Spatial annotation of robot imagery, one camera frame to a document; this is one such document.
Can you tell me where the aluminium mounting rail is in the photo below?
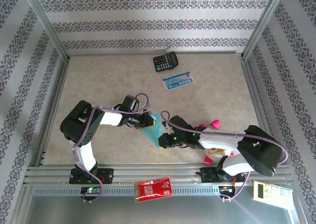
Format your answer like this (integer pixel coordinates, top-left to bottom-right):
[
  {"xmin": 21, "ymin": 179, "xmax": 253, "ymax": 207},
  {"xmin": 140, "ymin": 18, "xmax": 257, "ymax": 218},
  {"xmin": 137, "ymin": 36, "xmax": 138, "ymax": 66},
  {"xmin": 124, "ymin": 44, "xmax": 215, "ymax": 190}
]
[{"xmin": 23, "ymin": 163, "xmax": 292, "ymax": 186}]

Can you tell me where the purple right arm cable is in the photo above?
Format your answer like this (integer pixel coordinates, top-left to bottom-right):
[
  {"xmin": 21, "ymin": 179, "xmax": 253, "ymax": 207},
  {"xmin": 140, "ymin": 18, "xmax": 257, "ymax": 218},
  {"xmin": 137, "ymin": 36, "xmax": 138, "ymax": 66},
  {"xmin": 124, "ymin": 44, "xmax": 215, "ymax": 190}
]
[{"xmin": 160, "ymin": 110, "xmax": 289, "ymax": 202}]

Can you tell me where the grey slotted cable duct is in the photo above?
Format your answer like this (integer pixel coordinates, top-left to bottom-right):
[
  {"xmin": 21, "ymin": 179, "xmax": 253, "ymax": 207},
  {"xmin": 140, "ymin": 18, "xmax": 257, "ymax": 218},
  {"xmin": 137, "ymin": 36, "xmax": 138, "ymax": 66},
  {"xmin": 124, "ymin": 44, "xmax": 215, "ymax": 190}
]
[{"xmin": 33, "ymin": 185, "xmax": 222, "ymax": 196}]

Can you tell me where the aluminium side rail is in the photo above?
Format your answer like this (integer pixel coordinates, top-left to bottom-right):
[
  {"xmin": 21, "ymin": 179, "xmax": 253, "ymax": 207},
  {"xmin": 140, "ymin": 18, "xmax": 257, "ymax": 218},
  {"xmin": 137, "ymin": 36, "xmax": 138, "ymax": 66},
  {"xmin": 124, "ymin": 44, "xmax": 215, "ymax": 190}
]
[
  {"xmin": 240, "ymin": 57, "xmax": 281, "ymax": 165},
  {"xmin": 33, "ymin": 58, "xmax": 71, "ymax": 167}
]

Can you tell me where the light blue cloth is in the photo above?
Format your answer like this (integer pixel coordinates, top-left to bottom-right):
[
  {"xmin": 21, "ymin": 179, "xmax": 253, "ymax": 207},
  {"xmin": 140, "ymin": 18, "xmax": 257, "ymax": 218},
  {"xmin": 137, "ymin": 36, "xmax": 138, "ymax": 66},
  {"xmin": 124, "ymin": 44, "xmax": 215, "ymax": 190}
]
[{"xmin": 140, "ymin": 112, "xmax": 166, "ymax": 149}]

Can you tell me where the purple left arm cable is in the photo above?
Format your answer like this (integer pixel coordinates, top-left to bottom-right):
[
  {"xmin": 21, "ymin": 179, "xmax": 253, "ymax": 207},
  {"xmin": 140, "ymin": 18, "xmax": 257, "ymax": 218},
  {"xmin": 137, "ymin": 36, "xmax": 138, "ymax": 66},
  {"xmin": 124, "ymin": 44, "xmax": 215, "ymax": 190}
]
[{"xmin": 73, "ymin": 92, "xmax": 150, "ymax": 204}]

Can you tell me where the grey metal sheet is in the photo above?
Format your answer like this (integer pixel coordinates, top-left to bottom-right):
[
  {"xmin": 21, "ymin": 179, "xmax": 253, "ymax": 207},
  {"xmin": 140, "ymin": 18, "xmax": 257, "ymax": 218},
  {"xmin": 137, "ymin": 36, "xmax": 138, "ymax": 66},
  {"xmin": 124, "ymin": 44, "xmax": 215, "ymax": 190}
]
[{"xmin": 24, "ymin": 195, "xmax": 297, "ymax": 224}]

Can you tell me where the black desk calculator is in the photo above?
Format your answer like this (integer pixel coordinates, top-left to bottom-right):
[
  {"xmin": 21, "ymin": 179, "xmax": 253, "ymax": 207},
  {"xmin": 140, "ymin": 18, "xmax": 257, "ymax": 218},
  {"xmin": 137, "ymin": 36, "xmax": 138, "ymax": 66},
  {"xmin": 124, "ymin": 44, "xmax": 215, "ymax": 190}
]
[{"xmin": 153, "ymin": 51, "xmax": 179, "ymax": 73}]

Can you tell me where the aluminium back rail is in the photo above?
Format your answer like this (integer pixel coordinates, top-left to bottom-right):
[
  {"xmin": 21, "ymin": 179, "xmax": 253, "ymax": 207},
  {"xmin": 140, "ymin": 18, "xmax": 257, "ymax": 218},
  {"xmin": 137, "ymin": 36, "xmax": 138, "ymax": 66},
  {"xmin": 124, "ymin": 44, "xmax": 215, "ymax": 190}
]
[{"xmin": 68, "ymin": 51, "xmax": 244, "ymax": 57}]

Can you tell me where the blue white flat packet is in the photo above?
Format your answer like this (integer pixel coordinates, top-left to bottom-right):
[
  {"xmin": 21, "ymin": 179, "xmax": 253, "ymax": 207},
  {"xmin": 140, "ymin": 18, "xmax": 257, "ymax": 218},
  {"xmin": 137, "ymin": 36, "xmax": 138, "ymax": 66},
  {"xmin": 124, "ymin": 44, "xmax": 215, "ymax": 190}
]
[{"xmin": 162, "ymin": 71, "xmax": 195, "ymax": 91}]

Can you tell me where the white pink plush toy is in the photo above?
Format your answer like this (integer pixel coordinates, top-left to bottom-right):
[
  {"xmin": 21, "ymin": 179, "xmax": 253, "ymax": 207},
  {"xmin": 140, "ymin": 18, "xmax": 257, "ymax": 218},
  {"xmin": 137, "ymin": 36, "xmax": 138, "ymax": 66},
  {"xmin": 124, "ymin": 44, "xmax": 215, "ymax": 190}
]
[{"xmin": 198, "ymin": 120, "xmax": 235, "ymax": 165}]

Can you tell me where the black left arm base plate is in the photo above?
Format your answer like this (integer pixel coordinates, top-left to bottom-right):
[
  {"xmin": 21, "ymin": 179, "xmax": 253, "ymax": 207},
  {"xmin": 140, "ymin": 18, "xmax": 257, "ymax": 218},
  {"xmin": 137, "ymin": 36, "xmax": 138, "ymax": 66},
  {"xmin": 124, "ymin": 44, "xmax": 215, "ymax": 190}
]
[{"xmin": 69, "ymin": 168, "xmax": 115, "ymax": 185}]

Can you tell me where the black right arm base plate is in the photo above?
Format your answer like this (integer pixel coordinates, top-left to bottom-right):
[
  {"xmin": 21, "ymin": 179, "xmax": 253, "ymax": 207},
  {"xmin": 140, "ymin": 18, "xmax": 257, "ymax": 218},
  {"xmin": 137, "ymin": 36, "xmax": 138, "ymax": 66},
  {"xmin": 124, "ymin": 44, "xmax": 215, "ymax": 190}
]
[{"xmin": 200, "ymin": 167, "xmax": 246, "ymax": 184}]

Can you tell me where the aluminium frame post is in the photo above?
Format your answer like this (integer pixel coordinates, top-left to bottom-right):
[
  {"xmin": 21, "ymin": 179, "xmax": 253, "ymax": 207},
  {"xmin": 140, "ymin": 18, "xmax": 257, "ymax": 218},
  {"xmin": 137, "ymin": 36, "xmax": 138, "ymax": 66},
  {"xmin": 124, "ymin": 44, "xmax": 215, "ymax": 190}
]
[
  {"xmin": 21, "ymin": 0, "xmax": 71, "ymax": 61},
  {"xmin": 242, "ymin": 0, "xmax": 289, "ymax": 60}
]

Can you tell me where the red printed packet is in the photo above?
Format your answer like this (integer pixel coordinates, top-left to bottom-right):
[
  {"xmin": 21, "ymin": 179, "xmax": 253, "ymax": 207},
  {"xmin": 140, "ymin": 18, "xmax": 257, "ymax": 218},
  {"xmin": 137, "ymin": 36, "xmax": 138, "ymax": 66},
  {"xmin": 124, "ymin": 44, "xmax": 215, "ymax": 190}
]
[{"xmin": 134, "ymin": 176, "xmax": 174, "ymax": 203}]

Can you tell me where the beige remote control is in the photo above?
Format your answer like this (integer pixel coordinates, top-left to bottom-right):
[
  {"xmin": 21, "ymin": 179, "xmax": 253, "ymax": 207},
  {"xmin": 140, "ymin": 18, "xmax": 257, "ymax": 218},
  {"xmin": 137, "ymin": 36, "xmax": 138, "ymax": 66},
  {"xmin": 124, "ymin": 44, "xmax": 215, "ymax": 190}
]
[{"xmin": 252, "ymin": 180, "xmax": 294, "ymax": 209}]

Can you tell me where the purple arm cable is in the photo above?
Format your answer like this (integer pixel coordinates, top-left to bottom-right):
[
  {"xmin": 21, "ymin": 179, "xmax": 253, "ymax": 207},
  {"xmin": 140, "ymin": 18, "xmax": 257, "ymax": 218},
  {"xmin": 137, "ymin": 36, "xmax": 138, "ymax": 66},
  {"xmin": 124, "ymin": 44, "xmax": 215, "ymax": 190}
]
[
  {"xmin": 160, "ymin": 110, "xmax": 289, "ymax": 202},
  {"xmin": 73, "ymin": 92, "xmax": 150, "ymax": 204}
]

